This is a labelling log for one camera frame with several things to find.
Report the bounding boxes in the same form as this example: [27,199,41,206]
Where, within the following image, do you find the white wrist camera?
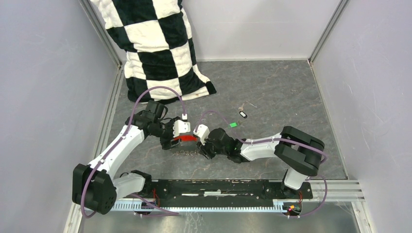
[173,114,191,137]
[193,124,210,145]

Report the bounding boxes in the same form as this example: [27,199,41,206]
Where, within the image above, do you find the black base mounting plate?
[138,179,313,208]

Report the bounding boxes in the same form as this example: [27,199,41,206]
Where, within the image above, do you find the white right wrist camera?
[193,124,210,145]

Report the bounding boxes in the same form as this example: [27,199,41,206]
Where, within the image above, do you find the white slotted cable duct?
[84,200,291,213]

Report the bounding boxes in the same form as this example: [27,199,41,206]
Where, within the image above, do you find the black tagged key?
[238,105,248,118]

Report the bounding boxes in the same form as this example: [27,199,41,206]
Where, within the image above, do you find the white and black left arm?
[72,100,190,218]

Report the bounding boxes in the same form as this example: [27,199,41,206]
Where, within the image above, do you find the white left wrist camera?
[173,114,191,137]

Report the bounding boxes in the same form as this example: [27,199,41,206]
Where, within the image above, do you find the black white checkered cloth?
[93,0,216,104]

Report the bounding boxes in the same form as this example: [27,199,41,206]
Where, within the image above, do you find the green tagged key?
[228,121,241,128]

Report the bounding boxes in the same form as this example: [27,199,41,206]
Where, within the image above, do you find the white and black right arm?
[193,124,327,198]

